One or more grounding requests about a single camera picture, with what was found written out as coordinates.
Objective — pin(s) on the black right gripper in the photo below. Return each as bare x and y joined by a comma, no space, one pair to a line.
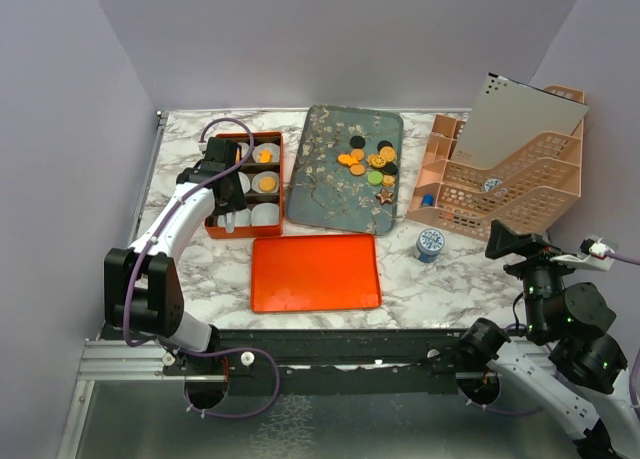
502,240

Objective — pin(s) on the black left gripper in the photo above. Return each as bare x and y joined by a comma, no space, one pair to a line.
237,202

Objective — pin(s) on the orange round dotted cookie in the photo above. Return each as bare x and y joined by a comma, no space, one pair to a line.
268,184

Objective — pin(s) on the metal grey-handled tongs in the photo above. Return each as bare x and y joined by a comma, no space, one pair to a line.
229,221

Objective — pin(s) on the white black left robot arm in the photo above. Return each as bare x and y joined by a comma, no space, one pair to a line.
142,292

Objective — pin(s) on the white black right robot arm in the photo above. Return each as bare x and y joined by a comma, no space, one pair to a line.
592,392

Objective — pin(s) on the white paper cup liner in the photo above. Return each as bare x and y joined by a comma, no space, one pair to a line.
244,152
245,182
272,147
255,182
265,214
242,219

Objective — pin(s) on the orange cookie tin box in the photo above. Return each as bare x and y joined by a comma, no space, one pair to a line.
251,169

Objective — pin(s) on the blue white round jar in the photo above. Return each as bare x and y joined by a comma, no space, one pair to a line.
491,184

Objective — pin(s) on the peach plastic desk organizer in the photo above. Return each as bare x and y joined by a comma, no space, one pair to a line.
540,182

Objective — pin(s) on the blue round slime jar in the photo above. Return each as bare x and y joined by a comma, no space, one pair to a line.
429,245

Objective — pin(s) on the brown star cookie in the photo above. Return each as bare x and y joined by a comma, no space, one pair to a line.
385,196

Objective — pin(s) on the blue floral serving tray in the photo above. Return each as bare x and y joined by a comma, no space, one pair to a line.
322,192

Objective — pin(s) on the tan swirl cookie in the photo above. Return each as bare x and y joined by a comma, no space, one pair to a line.
388,180

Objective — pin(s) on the grey notebook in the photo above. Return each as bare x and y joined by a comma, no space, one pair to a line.
508,114

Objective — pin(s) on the black sandwich cookie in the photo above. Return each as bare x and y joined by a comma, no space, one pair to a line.
382,144
357,142
390,168

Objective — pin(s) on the orange oval cookie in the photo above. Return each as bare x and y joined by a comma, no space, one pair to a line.
357,169

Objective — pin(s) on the orange tin lid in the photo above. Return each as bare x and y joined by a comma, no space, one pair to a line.
314,273

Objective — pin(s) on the green macaron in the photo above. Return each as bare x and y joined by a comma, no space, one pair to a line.
375,178

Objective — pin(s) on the tan round dotted cookie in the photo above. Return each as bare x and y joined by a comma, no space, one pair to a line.
388,153

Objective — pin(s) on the yellow lotus slice cookie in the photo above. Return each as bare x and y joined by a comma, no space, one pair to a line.
377,161

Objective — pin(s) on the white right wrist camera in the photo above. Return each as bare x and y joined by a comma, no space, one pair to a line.
592,256

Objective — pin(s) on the black metal base rail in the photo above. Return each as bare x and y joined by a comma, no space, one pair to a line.
331,362

